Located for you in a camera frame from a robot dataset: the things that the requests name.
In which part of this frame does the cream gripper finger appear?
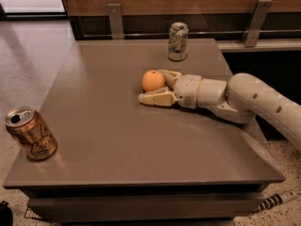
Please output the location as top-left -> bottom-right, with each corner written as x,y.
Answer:
138,87 -> 178,106
159,70 -> 182,89

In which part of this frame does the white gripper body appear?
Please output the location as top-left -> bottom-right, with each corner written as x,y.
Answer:
173,74 -> 202,109

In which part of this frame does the orange fruit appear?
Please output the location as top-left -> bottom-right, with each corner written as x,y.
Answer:
142,70 -> 165,91

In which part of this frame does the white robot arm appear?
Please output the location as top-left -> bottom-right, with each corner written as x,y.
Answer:
138,70 -> 301,150

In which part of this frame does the green white 7up can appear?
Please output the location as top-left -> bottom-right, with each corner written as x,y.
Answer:
168,22 -> 189,61

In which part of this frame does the orange gold soda can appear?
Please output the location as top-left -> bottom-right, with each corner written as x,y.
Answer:
5,106 -> 58,161

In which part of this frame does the grey side shelf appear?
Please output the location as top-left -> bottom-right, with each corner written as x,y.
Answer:
217,39 -> 301,53

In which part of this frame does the grey table drawer front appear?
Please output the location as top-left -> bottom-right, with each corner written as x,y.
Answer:
28,193 -> 263,222

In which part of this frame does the black object bottom left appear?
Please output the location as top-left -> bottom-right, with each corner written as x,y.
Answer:
0,201 -> 13,226

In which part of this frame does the right metal wall bracket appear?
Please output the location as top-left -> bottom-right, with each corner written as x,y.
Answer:
242,0 -> 272,47

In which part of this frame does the metal wall bracket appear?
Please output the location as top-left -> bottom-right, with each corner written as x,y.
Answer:
242,0 -> 272,47
107,3 -> 124,40

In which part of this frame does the left metal wall bracket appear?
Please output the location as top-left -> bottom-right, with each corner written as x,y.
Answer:
107,3 -> 124,40

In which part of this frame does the black white striped cable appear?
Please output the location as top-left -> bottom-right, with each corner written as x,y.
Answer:
253,190 -> 298,215

